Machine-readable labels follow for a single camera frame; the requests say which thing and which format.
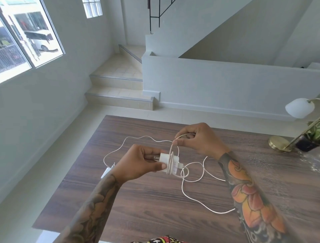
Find large aluminium frame window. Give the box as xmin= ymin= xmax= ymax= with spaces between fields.
xmin=0 ymin=0 xmax=66 ymax=85

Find thick white charger cable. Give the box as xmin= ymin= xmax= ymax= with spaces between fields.
xmin=168 ymin=133 xmax=237 ymax=215

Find glass block window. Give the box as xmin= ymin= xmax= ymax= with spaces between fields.
xmin=82 ymin=0 xmax=103 ymax=19

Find person's colourful patterned shorts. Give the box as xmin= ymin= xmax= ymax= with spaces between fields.
xmin=130 ymin=235 xmax=192 ymax=243

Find person's right forearm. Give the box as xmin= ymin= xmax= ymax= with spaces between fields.
xmin=217 ymin=150 xmax=299 ymax=243

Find green plant in black pot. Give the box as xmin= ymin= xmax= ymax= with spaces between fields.
xmin=295 ymin=121 xmax=320 ymax=152

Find white van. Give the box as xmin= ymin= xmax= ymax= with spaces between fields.
xmin=24 ymin=30 xmax=59 ymax=52

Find white charger adapter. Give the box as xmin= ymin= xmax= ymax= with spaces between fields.
xmin=101 ymin=162 xmax=116 ymax=180
xmin=154 ymin=152 xmax=179 ymax=175

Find person's left hand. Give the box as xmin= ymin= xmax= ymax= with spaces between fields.
xmin=112 ymin=144 xmax=167 ymax=185

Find beige tiled stair steps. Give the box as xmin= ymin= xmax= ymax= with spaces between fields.
xmin=85 ymin=44 xmax=156 ymax=111

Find person's left forearm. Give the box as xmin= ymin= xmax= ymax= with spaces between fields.
xmin=54 ymin=173 xmax=125 ymax=243

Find person's right hand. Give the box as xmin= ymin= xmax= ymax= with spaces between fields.
xmin=172 ymin=122 xmax=231 ymax=160

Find brass lamp with white shade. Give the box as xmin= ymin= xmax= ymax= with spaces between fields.
xmin=268 ymin=98 xmax=320 ymax=152

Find thin white charger cable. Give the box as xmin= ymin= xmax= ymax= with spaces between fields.
xmin=103 ymin=136 xmax=179 ymax=169

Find black metal stair railing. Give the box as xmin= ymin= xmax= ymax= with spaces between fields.
xmin=149 ymin=0 xmax=176 ymax=35

